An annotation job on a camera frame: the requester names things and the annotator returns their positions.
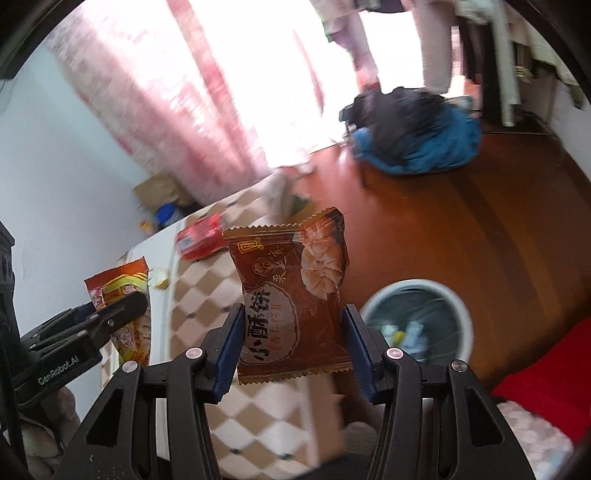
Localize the orange yellow snack packet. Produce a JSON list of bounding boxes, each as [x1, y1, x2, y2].
[[84, 257, 153, 367]]

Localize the white round trash bin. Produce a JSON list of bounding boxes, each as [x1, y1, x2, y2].
[[360, 279, 475, 370]]

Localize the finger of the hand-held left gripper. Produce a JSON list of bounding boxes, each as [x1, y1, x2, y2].
[[21, 291, 149, 365], [28, 302, 102, 337]]

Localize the pink floral curtain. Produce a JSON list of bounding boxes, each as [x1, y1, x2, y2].
[[46, 0, 324, 208]]

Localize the red cloth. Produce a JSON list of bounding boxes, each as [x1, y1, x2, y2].
[[492, 318, 591, 444]]

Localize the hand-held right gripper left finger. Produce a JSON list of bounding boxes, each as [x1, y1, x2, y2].
[[54, 305, 247, 480]]

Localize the brown snack packet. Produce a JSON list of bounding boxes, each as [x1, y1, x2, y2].
[[222, 207, 354, 386]]

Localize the brown paper bag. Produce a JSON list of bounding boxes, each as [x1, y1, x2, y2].
[[134, 173, 195, 208]]

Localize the pale floral blanket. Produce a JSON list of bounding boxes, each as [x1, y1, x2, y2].
[[496, 401, 578, 480]]

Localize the row of hanging clothes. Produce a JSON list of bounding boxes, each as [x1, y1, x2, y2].
[[309, 0, 583, 127]]

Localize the red soda can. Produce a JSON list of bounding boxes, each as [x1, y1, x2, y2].
[[177, 215, 232, 260]]

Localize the blue black clothes pile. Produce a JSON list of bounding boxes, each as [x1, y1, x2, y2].
[[339, 88, 483, 176]]

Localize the blue lid jar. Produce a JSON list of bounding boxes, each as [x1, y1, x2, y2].
[[154, 203, 183, 227]]

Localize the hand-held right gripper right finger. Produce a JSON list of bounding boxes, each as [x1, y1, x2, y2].
[[342, 305, 539, 480]]

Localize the brown checked tablecloth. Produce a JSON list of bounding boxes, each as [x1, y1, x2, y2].
[[113, 185, 352, 480]]

